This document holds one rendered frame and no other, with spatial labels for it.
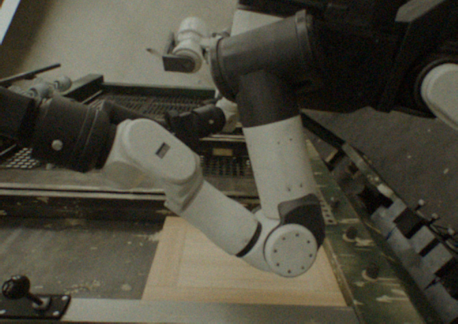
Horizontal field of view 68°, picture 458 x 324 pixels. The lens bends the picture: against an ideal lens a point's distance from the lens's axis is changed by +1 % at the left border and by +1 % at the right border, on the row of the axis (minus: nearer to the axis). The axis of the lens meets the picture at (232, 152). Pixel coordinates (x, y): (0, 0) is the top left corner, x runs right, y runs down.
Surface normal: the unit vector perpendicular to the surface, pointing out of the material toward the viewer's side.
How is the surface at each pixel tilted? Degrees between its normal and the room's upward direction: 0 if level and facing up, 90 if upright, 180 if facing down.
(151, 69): 90
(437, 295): 0
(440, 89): 90
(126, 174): 106
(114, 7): 90
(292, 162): 90
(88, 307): 59
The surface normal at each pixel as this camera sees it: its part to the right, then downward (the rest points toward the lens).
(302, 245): 0.19, 0.11
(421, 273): -0.83, -0.50
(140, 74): 0.06, 0.32
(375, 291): 0.05, -0.92
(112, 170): -0.07, 0.86
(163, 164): 0.53, -0.40
